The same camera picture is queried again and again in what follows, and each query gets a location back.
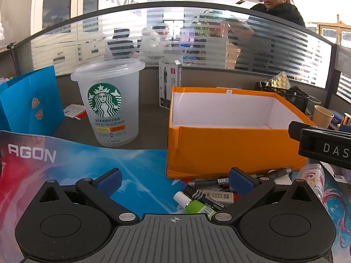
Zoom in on translucent plastic cup green logo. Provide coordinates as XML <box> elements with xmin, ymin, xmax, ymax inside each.
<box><xmin>71</xmin><ymin>59</ymin><xmax>145</xmax><ymax>147</ymax></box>

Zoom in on white eraser printed sleeve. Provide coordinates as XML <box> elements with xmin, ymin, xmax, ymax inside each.
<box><xmin>201</xmin><ymin>188</ymin><xmax>234</xmax><ymax>204</ymax></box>

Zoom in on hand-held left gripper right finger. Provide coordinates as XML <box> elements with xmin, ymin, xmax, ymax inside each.
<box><xmin>213</xmin><ymin>167</ymin><xmax>316</xmax><ymax>222</ymax></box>

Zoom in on blue paper bag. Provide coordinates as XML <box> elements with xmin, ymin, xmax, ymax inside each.
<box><xmin>0</xmin><ymin>65</ymin><xmax>65</xmax><ymax>137</ymax></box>

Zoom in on green tube white cap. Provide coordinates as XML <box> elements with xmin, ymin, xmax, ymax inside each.
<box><xmin>174</xmin><ymin>191</ymin><xmax>217</xmax><ymax>220</ymax></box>

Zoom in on yellow building brick plate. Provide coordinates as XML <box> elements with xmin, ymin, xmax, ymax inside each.
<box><xmin>269</xmin><ymin>71</ymin><xmax>290</xmax><ymax>89</ymax></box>

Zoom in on white red paper packet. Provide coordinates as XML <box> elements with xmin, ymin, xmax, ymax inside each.
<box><xmin>64</xmin><ymin>104</ymin><xmax>87</xmax><ymax>120</ymax></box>

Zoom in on white pink printed desk mat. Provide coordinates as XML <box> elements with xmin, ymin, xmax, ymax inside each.
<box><xmin>321</xmin><ymin>162</ymin><xmax>351</xmax><ymax>263</ymax></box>

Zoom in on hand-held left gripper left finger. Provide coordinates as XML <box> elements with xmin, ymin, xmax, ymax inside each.
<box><xmin>38</xmin><ymin>168</ymin><xmax>140</xmax><ymax>225</ymax></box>

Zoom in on orange cardboard box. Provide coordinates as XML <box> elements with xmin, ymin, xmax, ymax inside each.
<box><xmin>165</xmin><ymin>86</ymin><xmax>316</xmax><ymax>180</ymax></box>

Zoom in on tan paper cup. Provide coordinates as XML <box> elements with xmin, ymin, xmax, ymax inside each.
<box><xmin>313</xmin><ymin>105</ymin><xmax>334</xmax><ymax>129</ymax></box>

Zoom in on white black pen carton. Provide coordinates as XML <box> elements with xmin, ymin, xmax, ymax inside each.
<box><xmin>158</xmin><ymin>57</ymin><xmax>183</xmax><ymax>110</ymax></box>

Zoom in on blue red printed desk mat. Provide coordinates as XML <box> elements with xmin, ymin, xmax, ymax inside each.
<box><xmin>0</xmin><ymin>130</ymin><xmax>190</xmax><ymax>263</ymax></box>

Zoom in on black mesh desk organizer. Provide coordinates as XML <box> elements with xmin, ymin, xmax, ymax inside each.
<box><xmin>255</xmin><ymin>82</ymin><xmax>310</xmax><ymax>113</ymax></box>

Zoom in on black marker white stripes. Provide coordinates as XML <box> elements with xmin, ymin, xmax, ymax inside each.
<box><xmin>183</xmin><ymin>185</ymin><xmax>217</xmax><ymax>206</ymax></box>

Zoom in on grey side partition panel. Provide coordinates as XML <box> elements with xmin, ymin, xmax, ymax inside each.
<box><xmin>326</xmin><ymin>44</ymin><xmax>351</xmax><ymax>110</ymax></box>

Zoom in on striped glass desk partition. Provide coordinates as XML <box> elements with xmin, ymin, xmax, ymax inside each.
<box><xmin>14</xmin><ymin>1</ymin><xmax>336</xmax><ymax>88</ymax></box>

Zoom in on black office chair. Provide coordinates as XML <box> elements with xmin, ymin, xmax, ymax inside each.
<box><xmin>106</xmin><ymin>28</ymin><xmax>138</xmax><ymax>61</ymax></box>

